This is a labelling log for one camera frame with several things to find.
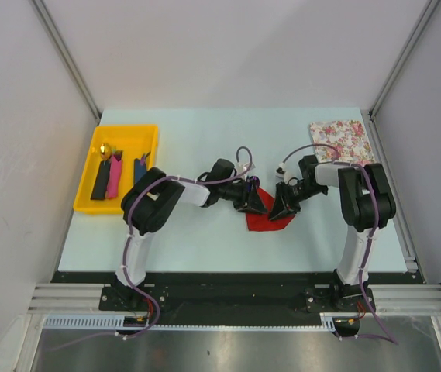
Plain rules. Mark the yellow plastic tray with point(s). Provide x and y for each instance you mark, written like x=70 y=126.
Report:
x=129 y=142

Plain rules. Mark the purple plastic spoon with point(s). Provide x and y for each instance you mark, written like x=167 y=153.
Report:
x=254 y=183

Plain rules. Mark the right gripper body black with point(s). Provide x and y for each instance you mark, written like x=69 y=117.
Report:
x=298 y=192

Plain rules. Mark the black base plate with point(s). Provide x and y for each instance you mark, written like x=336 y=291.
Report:
x=186 y=315

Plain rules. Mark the gold spoon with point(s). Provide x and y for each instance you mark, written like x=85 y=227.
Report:
x=105 y=151

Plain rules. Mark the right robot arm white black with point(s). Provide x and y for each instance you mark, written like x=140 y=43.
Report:
x=367 y=205

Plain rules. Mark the pink napkin roll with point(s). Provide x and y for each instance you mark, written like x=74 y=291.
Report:
x=115 y=172

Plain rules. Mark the floral placemat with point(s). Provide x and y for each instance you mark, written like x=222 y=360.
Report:
x=349 y=137

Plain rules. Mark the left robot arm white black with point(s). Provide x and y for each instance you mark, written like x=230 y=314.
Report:
x=149 y=204

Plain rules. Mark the red paper napkin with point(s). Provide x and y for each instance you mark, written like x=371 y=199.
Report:
x=261 y=223

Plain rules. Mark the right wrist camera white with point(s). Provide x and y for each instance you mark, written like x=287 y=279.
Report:
x=285 y=175

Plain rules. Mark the navy napkin roll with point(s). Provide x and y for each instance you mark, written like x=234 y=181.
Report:
x=139 y=167

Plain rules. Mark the black napkin roll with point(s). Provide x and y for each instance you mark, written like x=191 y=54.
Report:
x=99 y=189

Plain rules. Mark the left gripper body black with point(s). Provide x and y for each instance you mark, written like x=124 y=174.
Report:
x=237 y=193

